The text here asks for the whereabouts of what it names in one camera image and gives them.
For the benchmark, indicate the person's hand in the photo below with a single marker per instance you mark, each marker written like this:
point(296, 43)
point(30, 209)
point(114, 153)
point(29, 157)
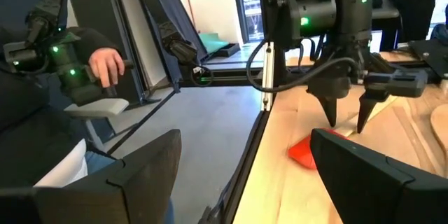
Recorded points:
point(105, 64)

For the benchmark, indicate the grey chair armrest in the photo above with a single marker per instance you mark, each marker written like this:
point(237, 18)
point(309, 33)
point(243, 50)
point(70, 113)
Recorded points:
point(98, 108)

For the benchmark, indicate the red slotted spoon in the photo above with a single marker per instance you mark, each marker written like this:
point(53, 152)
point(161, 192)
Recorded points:
point(301, 154)

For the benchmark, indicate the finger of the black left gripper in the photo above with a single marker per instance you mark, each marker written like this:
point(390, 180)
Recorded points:
point(329, 91)
point(399, 83)

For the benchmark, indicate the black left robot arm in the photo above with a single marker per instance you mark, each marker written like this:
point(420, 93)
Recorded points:
point(315, 10)

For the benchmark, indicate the black tray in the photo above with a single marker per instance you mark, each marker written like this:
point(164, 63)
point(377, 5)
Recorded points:
point(227, 50)

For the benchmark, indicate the person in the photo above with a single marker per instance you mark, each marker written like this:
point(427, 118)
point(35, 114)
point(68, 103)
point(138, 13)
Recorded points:
point(28, 129)

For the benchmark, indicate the black desk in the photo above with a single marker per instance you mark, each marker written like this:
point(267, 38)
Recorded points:
point(420, 7)

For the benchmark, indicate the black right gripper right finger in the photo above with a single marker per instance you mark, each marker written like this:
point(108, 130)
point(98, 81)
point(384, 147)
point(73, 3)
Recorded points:
point(367, 196)

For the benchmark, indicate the silver aluminium extrusion bracket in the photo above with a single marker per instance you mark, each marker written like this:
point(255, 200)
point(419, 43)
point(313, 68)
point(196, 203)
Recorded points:
point(267, 77)

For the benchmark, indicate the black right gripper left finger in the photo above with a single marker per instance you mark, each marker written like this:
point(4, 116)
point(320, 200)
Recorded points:
point(105, 203)

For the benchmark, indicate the green mat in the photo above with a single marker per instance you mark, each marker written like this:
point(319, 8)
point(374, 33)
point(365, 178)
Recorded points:
point(213, 42)

